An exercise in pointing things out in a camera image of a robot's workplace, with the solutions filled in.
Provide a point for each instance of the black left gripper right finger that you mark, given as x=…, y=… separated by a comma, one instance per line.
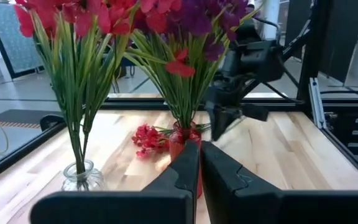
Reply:
x=291, y=208

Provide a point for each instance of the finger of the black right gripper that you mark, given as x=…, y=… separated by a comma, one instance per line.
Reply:
x=224, y=119

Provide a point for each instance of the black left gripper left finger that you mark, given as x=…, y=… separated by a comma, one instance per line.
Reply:
x=120, y=208

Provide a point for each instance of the red ribbed glass vase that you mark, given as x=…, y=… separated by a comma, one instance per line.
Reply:
x=177, y=146

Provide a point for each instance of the red poppy flower bunch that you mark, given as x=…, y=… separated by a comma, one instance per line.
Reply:
x=57, y=77

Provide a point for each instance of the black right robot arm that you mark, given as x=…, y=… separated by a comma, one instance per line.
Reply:
x=259, y=56

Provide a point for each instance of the clear ribbed glass vase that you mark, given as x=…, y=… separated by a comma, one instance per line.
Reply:
x=82, y=180

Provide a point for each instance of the silver aluminium extrusion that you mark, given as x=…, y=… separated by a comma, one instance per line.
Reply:
x=317, y=102

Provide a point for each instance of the black cabinet with white labels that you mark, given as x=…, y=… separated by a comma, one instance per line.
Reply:
x=337, y=137

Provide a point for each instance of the black floor mat striped edge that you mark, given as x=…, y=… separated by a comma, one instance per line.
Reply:
x=17, y=118

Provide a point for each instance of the grey patterned panel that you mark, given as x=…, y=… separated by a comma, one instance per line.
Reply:
x=8, y=53

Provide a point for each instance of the black diagonal frame brace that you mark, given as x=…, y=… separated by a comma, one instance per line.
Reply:
x=297, y=43

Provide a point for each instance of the black table frame rail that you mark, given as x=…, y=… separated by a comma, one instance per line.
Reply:
x=120, y=104
x=17, y=152
x=353, y=161

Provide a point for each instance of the black frame post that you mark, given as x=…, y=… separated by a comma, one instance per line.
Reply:
x=311, y=46

